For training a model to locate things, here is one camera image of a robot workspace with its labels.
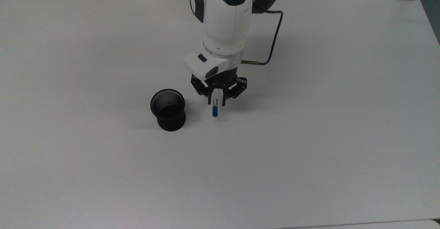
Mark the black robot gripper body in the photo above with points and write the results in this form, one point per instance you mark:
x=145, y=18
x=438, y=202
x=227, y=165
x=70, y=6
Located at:
x=220, y=79

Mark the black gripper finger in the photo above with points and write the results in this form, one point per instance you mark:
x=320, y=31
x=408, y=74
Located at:
x=235, y=88
x=199, y=84

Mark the blue and white marker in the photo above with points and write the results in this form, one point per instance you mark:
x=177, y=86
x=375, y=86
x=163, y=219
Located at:
x=215, y=108

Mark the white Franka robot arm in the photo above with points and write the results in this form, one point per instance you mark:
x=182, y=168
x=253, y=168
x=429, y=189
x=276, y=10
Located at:
x=225, y=19

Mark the black mesh pen cup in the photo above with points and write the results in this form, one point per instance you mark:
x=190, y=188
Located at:
x=168, y=110

